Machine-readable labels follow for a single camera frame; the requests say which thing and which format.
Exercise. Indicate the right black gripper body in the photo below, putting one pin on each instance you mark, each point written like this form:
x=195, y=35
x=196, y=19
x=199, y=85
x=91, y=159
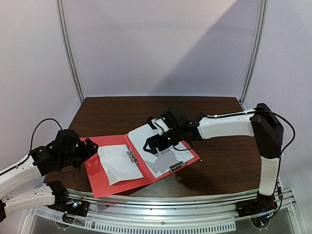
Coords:
x=158, y=141

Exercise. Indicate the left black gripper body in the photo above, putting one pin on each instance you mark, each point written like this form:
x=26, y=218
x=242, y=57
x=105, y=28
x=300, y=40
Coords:
x=75, y=159

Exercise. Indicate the large white paper sheet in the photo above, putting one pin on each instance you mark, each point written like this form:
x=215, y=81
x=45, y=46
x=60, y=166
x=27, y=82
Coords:
x=160, y=163

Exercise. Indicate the metal spine folder clip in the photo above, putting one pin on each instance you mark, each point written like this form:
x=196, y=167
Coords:
x=132, y=156

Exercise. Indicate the red file folder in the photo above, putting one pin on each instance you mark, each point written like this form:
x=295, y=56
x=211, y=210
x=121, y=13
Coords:
x=99, y=180

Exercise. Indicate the small white paper sheet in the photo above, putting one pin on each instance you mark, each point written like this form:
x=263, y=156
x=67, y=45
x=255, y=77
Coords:
x=116, y=162

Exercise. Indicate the metal bottom folder clip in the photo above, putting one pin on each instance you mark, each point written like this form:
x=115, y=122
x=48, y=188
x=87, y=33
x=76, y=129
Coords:
x=177, y=166

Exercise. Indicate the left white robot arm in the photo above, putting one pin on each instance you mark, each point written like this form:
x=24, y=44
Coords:
x=38, y=163

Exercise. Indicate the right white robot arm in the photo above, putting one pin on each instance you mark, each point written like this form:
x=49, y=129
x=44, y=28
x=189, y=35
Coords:
x=260, y=122

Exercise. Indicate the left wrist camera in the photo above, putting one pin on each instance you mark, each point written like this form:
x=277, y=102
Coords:
x=65, y=142

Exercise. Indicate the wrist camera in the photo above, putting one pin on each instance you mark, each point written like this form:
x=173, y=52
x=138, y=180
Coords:
x=65, y=142
x=171, y=119

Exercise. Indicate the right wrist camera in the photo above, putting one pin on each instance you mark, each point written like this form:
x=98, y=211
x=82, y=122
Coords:
x=171, y=119

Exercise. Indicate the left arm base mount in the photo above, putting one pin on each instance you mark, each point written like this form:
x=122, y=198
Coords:
x=69, y=206

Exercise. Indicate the aluminium front rail frame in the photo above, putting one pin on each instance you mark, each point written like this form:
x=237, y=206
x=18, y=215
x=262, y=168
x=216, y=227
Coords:
x=210, y=214

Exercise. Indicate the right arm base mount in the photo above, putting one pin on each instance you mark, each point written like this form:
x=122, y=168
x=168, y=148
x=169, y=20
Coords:
x=261, y=209

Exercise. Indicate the left aluminium corner post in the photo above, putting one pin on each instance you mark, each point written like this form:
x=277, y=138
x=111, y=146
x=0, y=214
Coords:
x=68, y=49

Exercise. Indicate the aluminium corner post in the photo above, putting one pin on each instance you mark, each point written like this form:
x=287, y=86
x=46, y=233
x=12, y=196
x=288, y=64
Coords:
x=68, y=49
x=255, y=51

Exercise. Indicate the right aluminium corner post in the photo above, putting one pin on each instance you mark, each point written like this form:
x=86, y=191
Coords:
x=255, y=51

